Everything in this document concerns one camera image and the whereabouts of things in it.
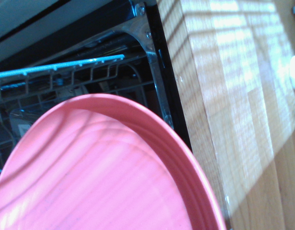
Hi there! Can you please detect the wooden countertop slab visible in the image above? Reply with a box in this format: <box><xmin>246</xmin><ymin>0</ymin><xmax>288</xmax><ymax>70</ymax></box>
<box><xmin>157</xmin><ymin>0</ymin><xmax>295</xmax><ymax>230</ymax></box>

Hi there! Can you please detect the orange-pink plastic plate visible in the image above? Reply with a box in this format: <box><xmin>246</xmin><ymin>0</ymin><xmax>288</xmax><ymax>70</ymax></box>
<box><xmin>0</xmin><ymin>93</ymin><xmax>227</xmax><ymax>230</ymax></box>

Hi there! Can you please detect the stainless steel dishwasher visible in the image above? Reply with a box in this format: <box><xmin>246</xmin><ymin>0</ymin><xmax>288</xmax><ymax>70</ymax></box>
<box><xmin>0</xmin><ymin>0</ymin><xmax>193</xmax><ymax>190</ymax></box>

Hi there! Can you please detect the wire dishwasher rack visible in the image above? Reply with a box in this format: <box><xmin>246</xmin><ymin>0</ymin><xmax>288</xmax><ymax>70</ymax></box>
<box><xmin>0</xmin><ymin>54</ymin><xmax>155</xmax><ymax>190</ymax></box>

